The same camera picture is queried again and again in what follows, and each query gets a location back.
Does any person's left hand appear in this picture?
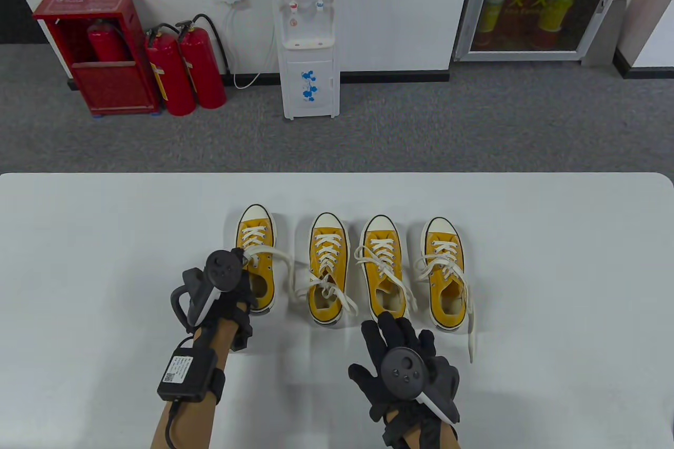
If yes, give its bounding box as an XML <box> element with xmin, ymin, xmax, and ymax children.
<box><xmin>192</xmin><ymin>254</ymin><xmax>260</xmax><ymax>335</ymax></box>

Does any person's right hand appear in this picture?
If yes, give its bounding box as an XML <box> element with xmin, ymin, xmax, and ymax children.
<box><xmin>348</xmin><ymin>311</ymin><xmax>460</xmax><ymax>422</ymax></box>

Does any person's right forearm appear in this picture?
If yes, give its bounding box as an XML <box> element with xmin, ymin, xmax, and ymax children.
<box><xmin>387</xmin><ymin>410</ymin><xmax>461</xmax><ymax>449</ymax></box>

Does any black hand controller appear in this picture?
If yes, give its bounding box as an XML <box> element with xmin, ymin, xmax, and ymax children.
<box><xmin>380</xmin><ymin>347</ymin><xmax>460</xmax><ymax>424</ymax></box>
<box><xmin>170</xmin><ymin>249</ymin><xmax>245</xmax><ymax>335</ymax></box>

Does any white water dispenser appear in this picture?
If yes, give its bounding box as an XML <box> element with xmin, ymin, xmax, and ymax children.
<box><xmin>267</xmin><ymin>0</ymin><xmax>342</xmax><ymax>121</ymax></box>

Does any red fire extinguisher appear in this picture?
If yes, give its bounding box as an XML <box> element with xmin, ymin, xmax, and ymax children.
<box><xmin>144</xmin><ymin>24</ymin><xmax>197</xmax><ymax>117</ymax></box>
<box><xmin>175</xmin><ymin>14</ymin><xmax>230</xmax><ymax>110</ymax></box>
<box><xmin>87</xmin><ymin>19</ymin><xmax>130</xmax><ymax>63</ymax></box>

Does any red extinguisher cabinet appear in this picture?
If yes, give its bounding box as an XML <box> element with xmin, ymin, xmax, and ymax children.
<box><xmin>33</xmin><ymin>0</ymin><xmax>161</xmax><ymax>117</ymax></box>

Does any glass fire hydrant cabinet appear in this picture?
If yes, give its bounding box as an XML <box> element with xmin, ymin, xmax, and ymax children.
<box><xmin>453</xmin><ymin>0</ymin><xmax>640</xmax><ymax>63</ymax></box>

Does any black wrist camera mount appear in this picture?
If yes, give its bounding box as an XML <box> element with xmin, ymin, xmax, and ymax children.
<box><xmin>382</xmin><ymin>402</ymin><xmax>459</xmax><ymax>449</ymax></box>
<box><xmin>157</xmin><ymin>307</ymin><xmax>254</xmax><ymax>406</ymax></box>

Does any black cable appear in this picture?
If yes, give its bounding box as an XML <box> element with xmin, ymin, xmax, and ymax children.
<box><xmin>165</xmin><ymin>401</ymin><xmax>180</xmax><ymax>449</ymax></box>

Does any white power cable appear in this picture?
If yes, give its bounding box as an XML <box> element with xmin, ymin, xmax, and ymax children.
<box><xmin>225</xmin><ymin>2</ymin><xmax>277</xmax><ymax>90</ymax></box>

